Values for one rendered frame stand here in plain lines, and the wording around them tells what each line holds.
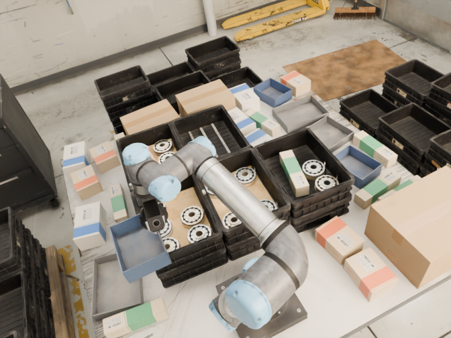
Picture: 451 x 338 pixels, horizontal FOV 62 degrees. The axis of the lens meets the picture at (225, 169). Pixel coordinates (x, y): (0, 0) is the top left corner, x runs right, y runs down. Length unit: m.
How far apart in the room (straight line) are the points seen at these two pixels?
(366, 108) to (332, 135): 0.97
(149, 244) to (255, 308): 0.58
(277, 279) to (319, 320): 0.68
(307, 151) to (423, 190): 0.55
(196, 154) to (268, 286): 0.40
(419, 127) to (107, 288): 2.16
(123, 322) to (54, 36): 3.61
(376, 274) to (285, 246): 0.71
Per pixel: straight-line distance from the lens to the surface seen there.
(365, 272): 1.59
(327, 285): 1.63
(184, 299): 1.64
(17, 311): 2.36
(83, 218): 1.94
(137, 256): 1.35
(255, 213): 0.97
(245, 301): 0.89
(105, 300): 1.75
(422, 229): 1.60
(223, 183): 1.00
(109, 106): 3.15
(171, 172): 1.02
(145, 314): 1.59
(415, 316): 2.43
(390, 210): 1.62
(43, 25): 4.64
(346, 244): 1.65
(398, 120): 2.87
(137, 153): 1.06
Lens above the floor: 2.14
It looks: 45 degrees down
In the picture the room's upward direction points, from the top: 10 degrees counter-clockwise
